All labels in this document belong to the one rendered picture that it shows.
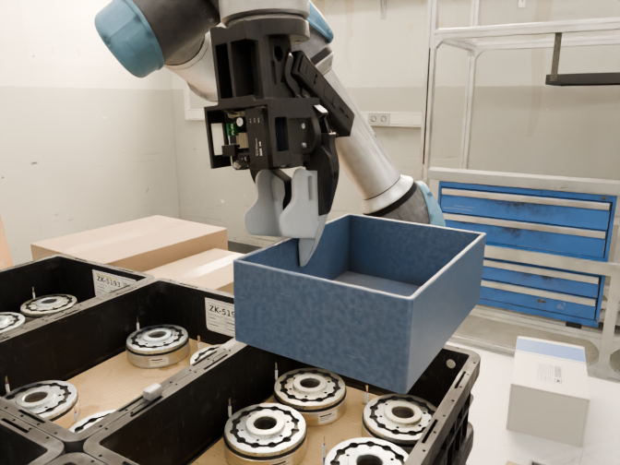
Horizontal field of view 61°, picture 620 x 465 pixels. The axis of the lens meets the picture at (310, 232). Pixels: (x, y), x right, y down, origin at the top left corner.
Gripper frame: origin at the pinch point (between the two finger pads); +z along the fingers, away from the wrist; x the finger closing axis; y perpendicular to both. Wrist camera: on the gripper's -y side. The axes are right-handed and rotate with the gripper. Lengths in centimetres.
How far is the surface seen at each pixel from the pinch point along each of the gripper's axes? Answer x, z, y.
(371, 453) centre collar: 2.2, 25.4, -7.0
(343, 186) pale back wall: -158, 32, -276
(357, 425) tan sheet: -4.4, 28.5, -15.4
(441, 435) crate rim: 10.5, 20.7, -7.1
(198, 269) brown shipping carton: -63, 20, -44
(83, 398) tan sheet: -41.0, 24.8, 1.0
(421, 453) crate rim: 10.3, 19.8, -2.2
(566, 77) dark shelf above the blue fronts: -5, -22, -195
